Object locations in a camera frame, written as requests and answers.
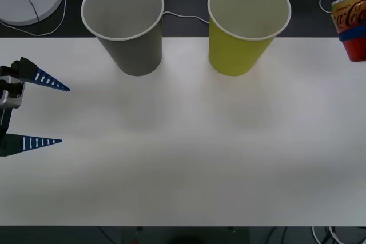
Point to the orange and yellow drink can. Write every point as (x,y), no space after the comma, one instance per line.
(353,12)

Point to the yellow-green plastic waste bin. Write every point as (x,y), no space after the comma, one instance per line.
(234,55)

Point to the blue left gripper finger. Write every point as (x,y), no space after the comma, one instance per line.
(31,74)
(14,145)

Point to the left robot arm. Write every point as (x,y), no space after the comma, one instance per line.
(10,96)

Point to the grey plastic waste bin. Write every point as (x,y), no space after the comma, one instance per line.
(134,52)

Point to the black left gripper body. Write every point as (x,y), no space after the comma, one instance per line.
(4,121)

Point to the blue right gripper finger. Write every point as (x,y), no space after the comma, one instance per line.
(354,34)

